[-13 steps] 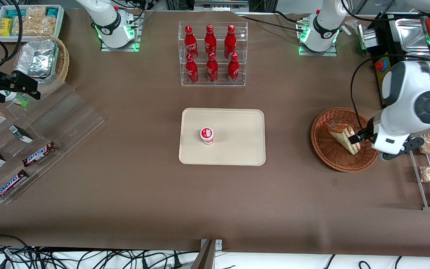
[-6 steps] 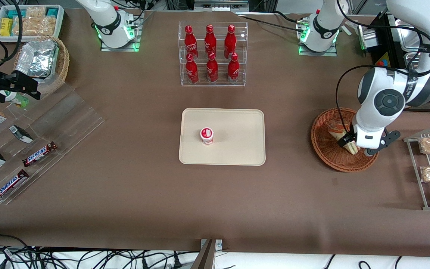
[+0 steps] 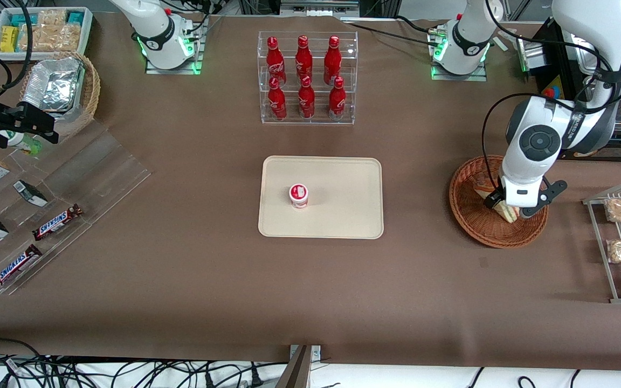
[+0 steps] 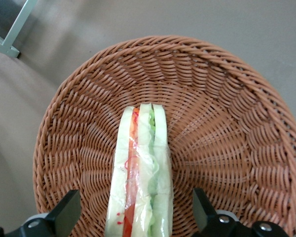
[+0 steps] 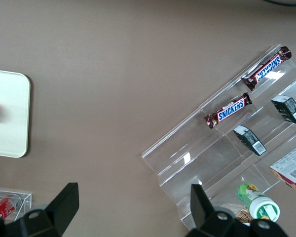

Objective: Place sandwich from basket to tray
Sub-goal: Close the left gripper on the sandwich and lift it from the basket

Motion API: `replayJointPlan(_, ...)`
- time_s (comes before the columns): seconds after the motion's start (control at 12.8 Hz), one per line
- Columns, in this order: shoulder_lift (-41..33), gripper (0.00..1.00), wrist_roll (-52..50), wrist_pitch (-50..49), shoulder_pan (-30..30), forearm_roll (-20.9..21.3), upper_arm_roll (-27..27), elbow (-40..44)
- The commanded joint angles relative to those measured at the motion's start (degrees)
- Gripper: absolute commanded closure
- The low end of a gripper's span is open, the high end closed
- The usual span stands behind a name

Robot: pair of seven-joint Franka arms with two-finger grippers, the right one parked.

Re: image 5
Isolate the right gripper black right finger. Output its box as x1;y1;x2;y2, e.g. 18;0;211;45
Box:
185;184;291;237

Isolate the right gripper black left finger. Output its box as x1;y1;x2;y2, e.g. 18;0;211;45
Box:
0;182;80;237

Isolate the wicker basket with foil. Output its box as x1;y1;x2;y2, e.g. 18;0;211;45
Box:
219;202;254;227

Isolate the cream plastic tray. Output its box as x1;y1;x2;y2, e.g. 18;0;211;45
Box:
0;69;32;158

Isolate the clear acrylic bottle rack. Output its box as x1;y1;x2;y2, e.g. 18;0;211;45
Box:
0;189;33;223

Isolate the clear acrylic tiered stand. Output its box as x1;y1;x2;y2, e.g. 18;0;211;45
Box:
141;43;296;230

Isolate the red cola bottle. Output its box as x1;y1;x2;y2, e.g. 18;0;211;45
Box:
0;194;22;220

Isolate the small black carton box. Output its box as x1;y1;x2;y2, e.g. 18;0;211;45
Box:
270;95;296;126
233;124;267;156

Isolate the white red cookie box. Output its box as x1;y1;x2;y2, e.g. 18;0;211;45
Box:
269;142;296;197

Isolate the Snickers chocolate bar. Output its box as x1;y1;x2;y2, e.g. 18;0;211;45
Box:
241;46;293;91
203;92;253;130

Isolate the black cable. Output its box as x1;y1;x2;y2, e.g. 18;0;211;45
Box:
261;0;296;7

